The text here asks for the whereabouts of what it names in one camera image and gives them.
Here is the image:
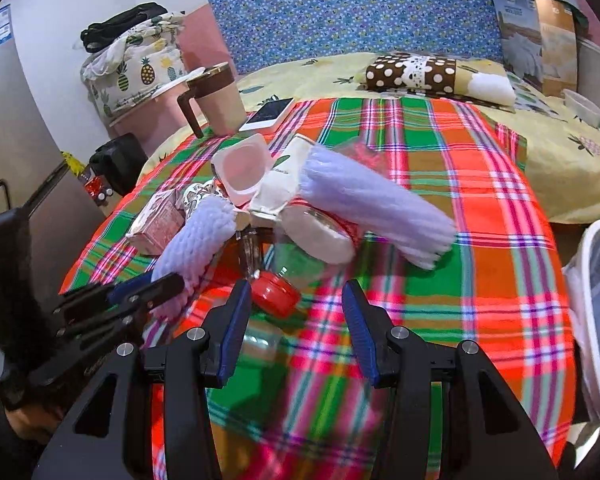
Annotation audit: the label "printed paper bag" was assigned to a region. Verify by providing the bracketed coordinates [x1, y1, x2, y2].
[480, 0, 581, 98]

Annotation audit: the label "small pink box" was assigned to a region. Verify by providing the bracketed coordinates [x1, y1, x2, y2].
[126, 191, 186, 256]

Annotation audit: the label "beige mug with brown lid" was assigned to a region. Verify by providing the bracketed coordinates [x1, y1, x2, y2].
[176, 62, 247, 138]

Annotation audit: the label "white refrigerator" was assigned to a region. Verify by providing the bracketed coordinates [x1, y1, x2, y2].
[0, 0, 111, 241]

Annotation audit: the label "pink plastic stool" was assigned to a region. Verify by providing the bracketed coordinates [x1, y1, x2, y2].
[107, 67, 206, 146]

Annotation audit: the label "white waste bin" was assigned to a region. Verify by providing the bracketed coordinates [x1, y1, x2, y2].
[562, 219, 600, 426]

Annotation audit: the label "patterned wrapper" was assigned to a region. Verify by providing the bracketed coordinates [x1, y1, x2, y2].
[177, 180, 226, 216]

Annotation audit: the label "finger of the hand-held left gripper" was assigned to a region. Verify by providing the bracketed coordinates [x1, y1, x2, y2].
[52, 272, 187, 346]
[60, 282, 127, 313]

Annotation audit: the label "brown polka dot pillow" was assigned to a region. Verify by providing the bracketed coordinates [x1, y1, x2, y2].
[365, 52, 516, 107]

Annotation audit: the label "yellow pineapple print bedsheet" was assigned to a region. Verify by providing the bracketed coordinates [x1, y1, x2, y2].
[137, 51, 600, 226]

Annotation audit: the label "black bag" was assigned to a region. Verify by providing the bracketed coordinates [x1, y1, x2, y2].
[89, 132, 148, 196]

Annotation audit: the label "person's left forearm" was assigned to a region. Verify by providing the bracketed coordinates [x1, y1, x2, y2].
[0, 410, 48, 480]

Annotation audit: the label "black clothing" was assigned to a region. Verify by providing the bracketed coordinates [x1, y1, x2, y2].
[80, 2, 168, 53]

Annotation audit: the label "pineapple print fabric bag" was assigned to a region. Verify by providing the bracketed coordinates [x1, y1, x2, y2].
[80, 10, 188, 121]

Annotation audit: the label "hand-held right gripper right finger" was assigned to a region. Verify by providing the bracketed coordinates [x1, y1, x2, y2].
[341, 279, 563, 480]

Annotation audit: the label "white smartphone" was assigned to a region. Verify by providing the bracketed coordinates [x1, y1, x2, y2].
[238, 97, 296, 134]

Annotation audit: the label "long purple foam sleeve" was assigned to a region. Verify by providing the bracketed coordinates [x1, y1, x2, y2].
[300, 145, 457, 268]

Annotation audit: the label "clear jar with white lid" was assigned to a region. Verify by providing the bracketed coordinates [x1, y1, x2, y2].
[281, 206, 357, 266]

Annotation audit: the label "short purple foam net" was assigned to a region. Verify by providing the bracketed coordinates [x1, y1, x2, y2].
[150, 195, 236, 311]

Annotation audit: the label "person's left hand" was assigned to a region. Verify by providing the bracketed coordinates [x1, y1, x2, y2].
[7, 404, 66, 431]

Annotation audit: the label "small red white bottles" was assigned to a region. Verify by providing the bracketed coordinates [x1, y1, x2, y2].
[82, 175, 113, 206]

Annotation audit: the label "white paper carton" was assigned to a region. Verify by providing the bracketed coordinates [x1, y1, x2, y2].
[249, 135, 326, 221]

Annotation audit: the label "blue floral headboard cloth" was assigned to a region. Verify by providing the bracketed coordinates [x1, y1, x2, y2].
[198, 0, 528, 77]

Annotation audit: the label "clear bottle with red cap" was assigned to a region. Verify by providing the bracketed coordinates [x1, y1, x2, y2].
[247, 240, 331, 318]

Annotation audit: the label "pink plastic yogurt cup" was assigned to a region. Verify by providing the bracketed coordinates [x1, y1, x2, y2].
[211, 133, 270, 207]

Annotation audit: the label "white plastic bowl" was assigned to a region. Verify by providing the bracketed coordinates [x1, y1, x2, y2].
[562, 88, 600, 126]

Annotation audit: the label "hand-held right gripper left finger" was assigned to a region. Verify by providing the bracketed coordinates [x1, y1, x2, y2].
[32, 280, 253, 480]

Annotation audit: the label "red green plaid blanket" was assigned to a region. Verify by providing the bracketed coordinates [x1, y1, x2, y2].
[60, 95, 578, 480]

